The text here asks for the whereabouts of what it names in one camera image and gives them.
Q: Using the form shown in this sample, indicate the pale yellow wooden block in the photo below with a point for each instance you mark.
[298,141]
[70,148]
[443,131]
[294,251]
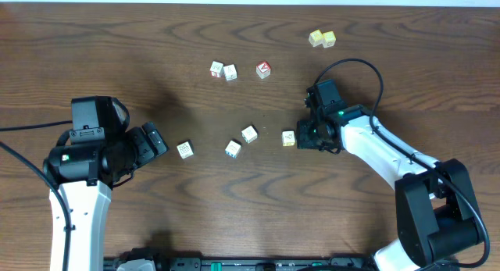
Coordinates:
[316,38]

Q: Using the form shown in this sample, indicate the white block blue side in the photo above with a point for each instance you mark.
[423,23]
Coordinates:
[233,148]

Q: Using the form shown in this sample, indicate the white block red side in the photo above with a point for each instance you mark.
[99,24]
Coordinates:
[216,69]

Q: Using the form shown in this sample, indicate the red letter wooden block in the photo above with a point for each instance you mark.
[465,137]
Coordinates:
[263,69]

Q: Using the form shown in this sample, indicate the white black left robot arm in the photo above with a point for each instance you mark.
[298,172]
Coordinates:
[100,152]

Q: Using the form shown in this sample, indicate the white block cat drawing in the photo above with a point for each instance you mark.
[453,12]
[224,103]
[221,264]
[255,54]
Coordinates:
[185,150]

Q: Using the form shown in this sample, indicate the white wooden block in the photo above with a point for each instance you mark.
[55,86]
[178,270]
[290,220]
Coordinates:
[230,72]

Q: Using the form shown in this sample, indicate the white block yellow side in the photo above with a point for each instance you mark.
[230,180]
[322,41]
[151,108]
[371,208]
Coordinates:
[288,138]

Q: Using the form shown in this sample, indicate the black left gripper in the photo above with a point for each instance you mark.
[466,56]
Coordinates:
[144,143]

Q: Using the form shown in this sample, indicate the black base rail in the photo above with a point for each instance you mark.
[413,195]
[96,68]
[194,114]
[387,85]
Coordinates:
[195,264]

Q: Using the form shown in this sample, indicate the white block green side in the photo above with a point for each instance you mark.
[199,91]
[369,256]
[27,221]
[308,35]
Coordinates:
[249,134]

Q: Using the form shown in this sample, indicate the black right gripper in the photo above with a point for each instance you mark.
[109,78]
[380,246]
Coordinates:
[303,140]

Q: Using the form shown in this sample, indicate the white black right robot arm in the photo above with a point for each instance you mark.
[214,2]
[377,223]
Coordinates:
[436,207]

